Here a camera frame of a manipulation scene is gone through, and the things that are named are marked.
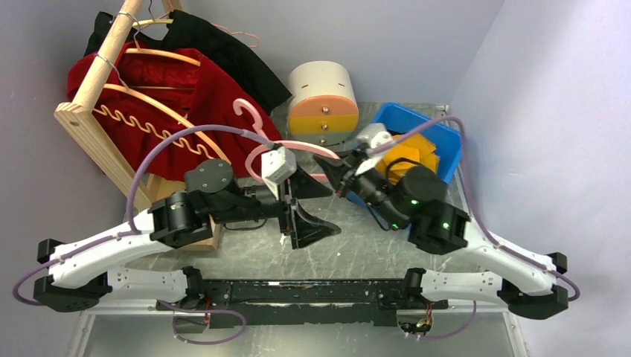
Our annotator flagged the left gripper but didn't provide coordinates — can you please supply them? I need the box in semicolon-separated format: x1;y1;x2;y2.
211;161;342;248

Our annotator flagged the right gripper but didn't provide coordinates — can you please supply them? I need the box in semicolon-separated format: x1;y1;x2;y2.
314;145;409;229

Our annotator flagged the pink plastic hanger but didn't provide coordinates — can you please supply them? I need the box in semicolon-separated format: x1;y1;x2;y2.
232;98;341;184

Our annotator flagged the yellow skirt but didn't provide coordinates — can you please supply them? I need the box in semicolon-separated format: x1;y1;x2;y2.
376;134;440;176

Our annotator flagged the orange wavy hanger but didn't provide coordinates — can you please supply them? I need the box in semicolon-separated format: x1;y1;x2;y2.
93;83;231;164

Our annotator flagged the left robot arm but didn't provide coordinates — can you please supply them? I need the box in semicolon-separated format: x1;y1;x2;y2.
33;159;341;312

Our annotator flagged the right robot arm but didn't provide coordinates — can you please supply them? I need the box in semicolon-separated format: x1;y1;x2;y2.
314;152;570;320

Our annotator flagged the red pleated skirt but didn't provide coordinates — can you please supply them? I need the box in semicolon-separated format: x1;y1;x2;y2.
93;55;281;181

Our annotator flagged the yellow hanger at rack top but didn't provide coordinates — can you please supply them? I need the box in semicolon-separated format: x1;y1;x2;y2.
132;19;173;27

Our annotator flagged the round cream drawer box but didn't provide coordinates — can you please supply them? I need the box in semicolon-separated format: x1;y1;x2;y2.
287;60;359;147

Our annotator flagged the blue plastic bin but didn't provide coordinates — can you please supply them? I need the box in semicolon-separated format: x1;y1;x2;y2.
345;102;464;210

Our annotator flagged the wooden clothes rack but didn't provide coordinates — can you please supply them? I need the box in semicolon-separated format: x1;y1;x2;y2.
54;0;220;252

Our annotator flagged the black garment on rack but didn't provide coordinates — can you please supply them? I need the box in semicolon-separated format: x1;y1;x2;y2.
116;10;291;113

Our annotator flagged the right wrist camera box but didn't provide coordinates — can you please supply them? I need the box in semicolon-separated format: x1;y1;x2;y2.
355;123;394;176

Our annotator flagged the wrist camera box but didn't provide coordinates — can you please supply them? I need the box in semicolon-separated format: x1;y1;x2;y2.
260;146;297;200
355;123;394;176

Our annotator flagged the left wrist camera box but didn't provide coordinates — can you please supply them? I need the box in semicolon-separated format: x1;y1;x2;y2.
260;146;297;200

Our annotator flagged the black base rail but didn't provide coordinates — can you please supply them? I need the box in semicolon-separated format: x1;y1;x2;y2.
174;279;448;329

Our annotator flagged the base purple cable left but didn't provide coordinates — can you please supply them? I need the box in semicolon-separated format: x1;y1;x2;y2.
157;301;249;345

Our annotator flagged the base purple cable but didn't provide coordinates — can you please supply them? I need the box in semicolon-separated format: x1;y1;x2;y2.
157;301;249;345
401;300;478;342

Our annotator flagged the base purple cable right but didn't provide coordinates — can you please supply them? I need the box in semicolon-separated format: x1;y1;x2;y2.
401;300;478;342

